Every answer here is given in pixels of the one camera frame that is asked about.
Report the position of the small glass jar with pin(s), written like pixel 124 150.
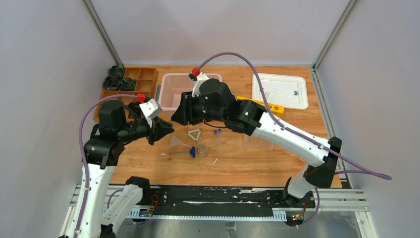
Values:
pixel 202 150

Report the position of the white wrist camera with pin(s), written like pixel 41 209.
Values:
pixel 150 110
pixel 198 80

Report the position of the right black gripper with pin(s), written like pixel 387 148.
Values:
pixel 184 115

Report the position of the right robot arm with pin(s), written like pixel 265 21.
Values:
pixel 252 119

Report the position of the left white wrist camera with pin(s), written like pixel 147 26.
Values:
pixel 150 110

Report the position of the clear plastic funnel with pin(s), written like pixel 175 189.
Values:
pixel 175 141

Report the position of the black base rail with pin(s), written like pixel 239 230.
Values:
pixel 221 201

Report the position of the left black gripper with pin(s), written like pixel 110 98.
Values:
pixel 152 130

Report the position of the wooden compartment tray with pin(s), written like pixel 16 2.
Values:
pixel 146 83

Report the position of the white plastic lid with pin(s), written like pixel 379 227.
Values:
pixel 287 91

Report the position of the clear well plate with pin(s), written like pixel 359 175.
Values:
pixel 253 142

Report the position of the yellow test tube rack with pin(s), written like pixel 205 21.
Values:
pixel 276 109

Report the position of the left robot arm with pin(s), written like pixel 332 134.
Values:
pixel 118 126

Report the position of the pink plastic bin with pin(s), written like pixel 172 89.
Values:
pixel 173 85

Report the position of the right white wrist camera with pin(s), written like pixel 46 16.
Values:
pixel 198 80

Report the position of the clay pipe triangle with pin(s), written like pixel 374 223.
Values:
pixel 195 134

